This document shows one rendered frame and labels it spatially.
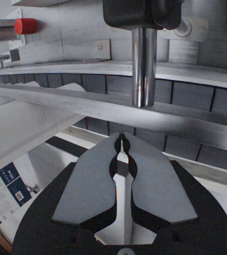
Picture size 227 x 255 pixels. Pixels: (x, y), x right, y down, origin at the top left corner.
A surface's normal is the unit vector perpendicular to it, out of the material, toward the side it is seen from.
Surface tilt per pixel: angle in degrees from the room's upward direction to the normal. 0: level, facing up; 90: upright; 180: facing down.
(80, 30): 0
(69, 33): 0
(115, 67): 0
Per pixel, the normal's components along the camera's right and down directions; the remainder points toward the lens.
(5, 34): 0.85, 0.22
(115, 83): -0.52, 0.43
